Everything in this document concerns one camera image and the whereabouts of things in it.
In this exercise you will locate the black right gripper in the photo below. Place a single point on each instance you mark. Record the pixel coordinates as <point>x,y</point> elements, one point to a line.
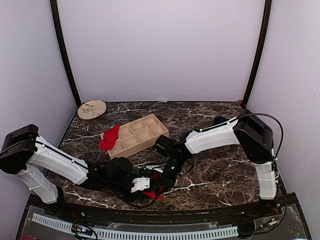
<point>168,182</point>

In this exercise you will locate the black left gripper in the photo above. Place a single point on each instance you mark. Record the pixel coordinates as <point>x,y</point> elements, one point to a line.
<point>138,195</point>

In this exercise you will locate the plain red sock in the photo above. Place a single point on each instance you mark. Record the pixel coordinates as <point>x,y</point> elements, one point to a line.
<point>110,137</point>

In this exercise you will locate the wooden compartment tray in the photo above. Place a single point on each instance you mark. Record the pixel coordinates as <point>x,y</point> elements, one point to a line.
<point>137,136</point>

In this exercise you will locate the red snowflake santa sock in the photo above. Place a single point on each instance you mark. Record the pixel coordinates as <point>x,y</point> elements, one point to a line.
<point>152,193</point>

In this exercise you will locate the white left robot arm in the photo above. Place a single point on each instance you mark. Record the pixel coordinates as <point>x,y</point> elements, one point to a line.
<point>24,151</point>

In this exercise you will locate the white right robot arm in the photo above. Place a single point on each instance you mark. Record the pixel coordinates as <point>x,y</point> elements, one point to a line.
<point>247,130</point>

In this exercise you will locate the dark blue mug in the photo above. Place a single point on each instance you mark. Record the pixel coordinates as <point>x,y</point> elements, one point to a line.
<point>219,120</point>

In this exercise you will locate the bird painted ceramic plate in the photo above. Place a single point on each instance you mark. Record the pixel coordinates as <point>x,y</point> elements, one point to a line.
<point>91,109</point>

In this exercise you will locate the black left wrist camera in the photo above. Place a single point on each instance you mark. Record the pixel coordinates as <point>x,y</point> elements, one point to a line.
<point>140,184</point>

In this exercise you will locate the black front table rail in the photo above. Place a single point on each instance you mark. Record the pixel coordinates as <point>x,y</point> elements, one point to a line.
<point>180,205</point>

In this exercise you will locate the white slotted cable duct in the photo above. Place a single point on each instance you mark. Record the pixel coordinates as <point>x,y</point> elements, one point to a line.
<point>121,231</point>

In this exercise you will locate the black right frame post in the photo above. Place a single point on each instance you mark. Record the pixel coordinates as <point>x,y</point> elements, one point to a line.
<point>258,53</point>

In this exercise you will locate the black frame post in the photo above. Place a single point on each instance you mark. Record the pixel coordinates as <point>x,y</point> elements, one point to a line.
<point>258,53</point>
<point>63,51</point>

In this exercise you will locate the black left frame post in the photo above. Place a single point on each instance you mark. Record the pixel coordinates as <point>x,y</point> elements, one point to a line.
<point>63,51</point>

